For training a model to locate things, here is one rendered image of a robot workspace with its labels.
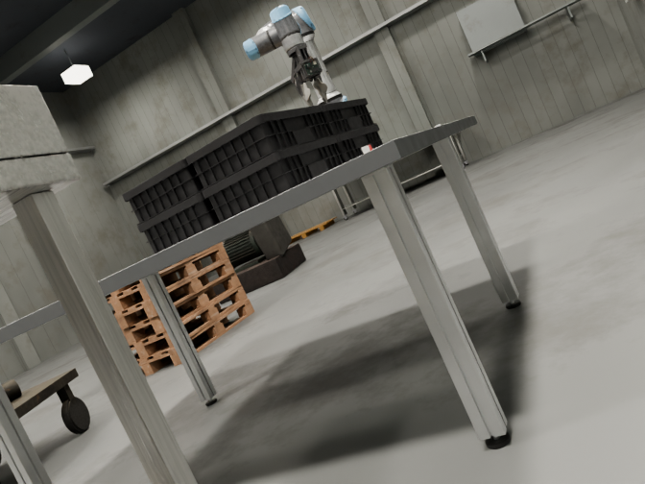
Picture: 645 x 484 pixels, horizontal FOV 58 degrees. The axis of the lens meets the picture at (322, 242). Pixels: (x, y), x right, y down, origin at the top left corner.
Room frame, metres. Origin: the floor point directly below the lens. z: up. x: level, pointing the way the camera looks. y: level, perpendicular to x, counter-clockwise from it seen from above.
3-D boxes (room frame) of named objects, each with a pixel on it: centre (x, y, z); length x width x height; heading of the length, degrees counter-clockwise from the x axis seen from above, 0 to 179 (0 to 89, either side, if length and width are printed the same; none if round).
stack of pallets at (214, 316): (4.69, 1.33, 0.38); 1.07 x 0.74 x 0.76; 153
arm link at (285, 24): (2.12, -0.20, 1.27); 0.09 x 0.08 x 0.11; 170
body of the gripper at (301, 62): (2.11, -0.21, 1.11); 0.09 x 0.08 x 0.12; 21
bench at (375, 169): (2.20, 0.20, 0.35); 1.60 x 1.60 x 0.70; 66
